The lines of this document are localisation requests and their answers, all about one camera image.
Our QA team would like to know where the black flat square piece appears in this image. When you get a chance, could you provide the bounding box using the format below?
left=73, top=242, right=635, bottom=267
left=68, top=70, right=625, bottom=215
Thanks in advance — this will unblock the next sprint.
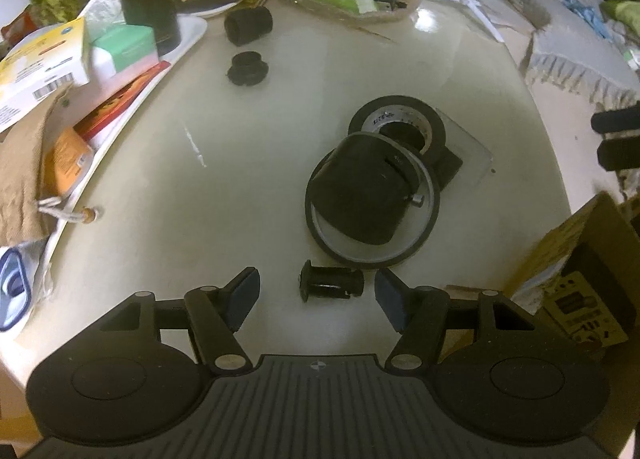
left=431, top=146, right=464, bottom=191

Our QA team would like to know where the orange packet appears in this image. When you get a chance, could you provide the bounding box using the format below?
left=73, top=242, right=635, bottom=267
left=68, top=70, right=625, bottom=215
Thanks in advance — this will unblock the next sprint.
left=42, top=126, right=97, bottom=196

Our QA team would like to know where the blue rimmed container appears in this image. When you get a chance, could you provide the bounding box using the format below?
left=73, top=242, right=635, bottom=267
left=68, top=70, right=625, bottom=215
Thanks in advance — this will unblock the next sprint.
left=0, top=246, right=37, bottom=334

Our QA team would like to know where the white tray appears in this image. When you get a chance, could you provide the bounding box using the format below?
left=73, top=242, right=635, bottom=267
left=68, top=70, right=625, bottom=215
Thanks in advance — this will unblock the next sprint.
left=0, top=14, right=209, bottom=340

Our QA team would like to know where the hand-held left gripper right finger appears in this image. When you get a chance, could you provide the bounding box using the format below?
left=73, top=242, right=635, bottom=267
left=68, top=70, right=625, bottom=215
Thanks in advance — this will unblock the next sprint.
left=374, top=267, right=541, bottom=373

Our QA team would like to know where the grey fringed rug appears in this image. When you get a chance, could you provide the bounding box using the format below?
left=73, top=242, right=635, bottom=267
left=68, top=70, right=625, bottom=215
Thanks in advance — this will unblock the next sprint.
left=520, top=0, right=640, bottom=111

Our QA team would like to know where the black cylinder part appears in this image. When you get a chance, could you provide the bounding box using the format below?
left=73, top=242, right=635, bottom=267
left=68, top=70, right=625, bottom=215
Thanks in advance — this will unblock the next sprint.
left=223, top=6, right=274, bottom=46

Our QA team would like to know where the black flanged ring part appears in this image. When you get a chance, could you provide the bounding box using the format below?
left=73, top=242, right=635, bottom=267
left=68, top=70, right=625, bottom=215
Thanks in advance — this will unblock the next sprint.
left=226, top=52, right=269, bottom=87

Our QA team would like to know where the red booklet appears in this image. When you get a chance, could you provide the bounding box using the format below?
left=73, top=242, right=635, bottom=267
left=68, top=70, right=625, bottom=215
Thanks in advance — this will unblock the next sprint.
left=74, top=62, right=172, bottom=146

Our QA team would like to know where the small black flanged pin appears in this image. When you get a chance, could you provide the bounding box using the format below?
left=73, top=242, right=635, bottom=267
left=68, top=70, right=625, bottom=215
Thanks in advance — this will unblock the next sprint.
left=298, top=260, right=365, bottom=302

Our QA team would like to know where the cardboard box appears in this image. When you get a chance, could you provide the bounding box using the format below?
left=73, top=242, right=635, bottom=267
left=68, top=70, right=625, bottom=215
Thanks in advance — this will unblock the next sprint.
left=509, top=192, right=640, bottom=356

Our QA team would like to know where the black rounded block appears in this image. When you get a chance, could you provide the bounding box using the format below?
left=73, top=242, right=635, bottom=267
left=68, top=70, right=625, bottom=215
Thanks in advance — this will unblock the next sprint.
left=310, top=135, right=423, bottom=246

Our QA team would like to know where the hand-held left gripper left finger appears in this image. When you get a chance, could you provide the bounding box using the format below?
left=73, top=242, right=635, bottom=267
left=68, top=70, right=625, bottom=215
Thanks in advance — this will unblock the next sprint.
left=100, top=266, right=261, bottom=374

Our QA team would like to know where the yellow and white box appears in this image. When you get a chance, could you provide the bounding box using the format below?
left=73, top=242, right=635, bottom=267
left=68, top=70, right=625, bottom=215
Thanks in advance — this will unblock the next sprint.
left=0, top=16, right=94, bottom=134

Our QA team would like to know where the mint green box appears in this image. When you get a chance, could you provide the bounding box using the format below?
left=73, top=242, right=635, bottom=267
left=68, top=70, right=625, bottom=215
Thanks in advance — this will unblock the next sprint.
left=89, top=24, right=162, bottom=90

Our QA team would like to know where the black tape roll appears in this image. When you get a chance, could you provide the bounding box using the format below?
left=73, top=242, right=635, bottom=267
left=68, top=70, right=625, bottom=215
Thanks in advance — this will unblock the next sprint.
left=348, top=95, right=447, bottom=165

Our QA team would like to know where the brown cloth pouch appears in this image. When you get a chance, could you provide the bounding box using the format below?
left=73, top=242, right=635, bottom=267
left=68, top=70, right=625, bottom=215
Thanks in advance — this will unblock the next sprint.
left=0, top=86, right=102, bottom=246

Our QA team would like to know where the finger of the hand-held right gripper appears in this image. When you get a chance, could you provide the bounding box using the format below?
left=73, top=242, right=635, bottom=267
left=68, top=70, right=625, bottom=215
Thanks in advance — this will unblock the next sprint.
left=591, top=108, right=640, bottom=134
left=597, top=135, right=640, bottom=172

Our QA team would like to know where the clear plastic plate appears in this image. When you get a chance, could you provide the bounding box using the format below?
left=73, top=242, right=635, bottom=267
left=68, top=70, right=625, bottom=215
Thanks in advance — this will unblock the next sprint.
left=434, top=108, right=496, bottom=190

